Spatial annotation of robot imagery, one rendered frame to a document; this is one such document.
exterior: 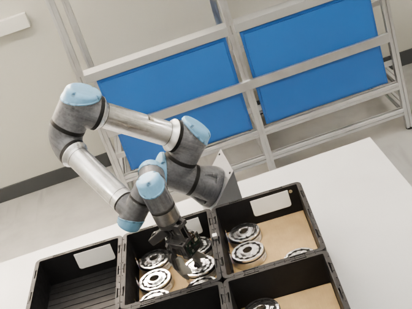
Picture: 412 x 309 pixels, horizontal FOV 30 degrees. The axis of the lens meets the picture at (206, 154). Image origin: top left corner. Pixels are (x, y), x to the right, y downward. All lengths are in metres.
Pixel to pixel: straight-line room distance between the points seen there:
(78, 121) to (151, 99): 1.73
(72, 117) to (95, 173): 0.20
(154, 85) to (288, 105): 0.76
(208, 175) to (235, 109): 1.58
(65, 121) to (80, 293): 0.55
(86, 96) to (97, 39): 2.53
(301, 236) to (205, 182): 0.46
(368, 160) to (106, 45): 2.44
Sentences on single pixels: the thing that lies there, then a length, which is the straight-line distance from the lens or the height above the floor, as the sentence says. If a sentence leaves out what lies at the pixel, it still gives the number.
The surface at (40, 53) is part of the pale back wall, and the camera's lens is 4.98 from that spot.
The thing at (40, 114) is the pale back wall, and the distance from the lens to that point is 5.12.
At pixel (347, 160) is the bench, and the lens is 3.00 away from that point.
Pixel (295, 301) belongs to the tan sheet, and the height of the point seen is 0.83.
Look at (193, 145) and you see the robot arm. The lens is 2.61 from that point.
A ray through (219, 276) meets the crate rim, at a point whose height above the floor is 0.93.
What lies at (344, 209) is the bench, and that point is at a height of 0.70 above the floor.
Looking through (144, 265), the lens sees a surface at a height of 0.86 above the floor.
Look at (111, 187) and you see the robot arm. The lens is 2.34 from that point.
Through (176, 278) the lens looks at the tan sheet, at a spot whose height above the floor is 0.83.
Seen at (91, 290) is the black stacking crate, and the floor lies 0.83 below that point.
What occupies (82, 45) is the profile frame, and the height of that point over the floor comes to 0.91.
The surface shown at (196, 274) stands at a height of 0.86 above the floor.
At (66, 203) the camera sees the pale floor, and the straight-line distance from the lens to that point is 5.00.
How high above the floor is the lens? 2.17
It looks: 26 degrees down
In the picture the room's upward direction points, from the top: 19 degrees counter-clockwise
